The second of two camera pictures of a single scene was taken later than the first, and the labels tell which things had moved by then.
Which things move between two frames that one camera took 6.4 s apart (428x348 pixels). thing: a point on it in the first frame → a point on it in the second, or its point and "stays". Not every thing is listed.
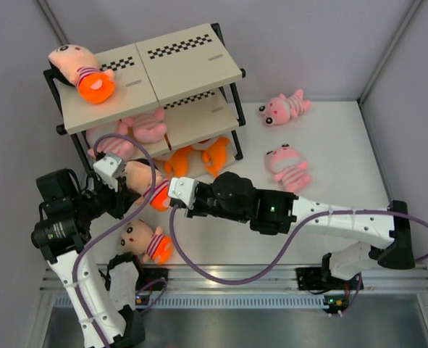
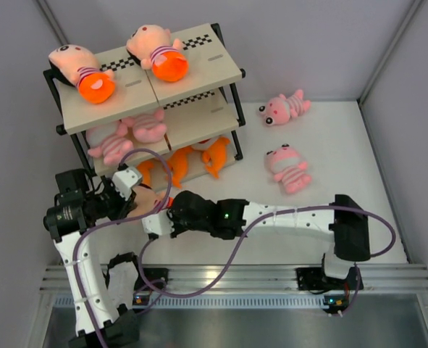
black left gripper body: [101, 199] stays
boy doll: [138, 175] → [153, 47]
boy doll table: [78, 67] stays
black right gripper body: [208, 204] → [179, 225]
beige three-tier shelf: [174, 104] stays
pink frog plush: [289, 167] stays
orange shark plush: [214, 158] stays
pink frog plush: [279, 109] stays
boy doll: [137, 237] → [147, 201]
